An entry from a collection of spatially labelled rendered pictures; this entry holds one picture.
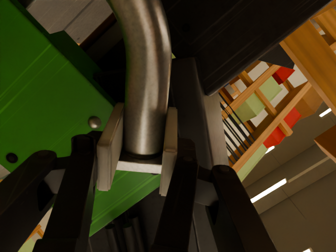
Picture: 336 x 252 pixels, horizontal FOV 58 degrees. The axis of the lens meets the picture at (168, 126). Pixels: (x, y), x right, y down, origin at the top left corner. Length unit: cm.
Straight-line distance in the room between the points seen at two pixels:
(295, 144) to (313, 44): 877
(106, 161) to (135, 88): 5
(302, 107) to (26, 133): 409
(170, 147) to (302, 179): 770
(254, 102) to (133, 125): 338
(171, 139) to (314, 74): 87
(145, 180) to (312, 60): 81
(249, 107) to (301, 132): 624
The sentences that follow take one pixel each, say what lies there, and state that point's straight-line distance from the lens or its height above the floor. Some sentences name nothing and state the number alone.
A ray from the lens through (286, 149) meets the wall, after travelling 975.
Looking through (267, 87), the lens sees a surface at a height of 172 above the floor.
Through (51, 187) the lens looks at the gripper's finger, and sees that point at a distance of 16.
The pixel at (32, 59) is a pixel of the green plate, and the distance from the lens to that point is 26.
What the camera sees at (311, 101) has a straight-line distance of 431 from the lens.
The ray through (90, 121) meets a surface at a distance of 25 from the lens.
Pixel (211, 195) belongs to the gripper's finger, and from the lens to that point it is 16.
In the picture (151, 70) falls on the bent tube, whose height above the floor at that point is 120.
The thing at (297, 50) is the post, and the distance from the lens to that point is 101.
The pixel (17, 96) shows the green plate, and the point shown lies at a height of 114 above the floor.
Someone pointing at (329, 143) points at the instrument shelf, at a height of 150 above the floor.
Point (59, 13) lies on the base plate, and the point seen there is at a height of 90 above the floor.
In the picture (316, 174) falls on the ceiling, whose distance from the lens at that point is 786.
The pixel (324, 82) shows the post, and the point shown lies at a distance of 103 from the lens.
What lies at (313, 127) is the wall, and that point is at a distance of 970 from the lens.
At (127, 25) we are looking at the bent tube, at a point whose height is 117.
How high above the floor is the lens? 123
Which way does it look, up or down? 2 degrees up
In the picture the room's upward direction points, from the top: 141 degrees clockwise
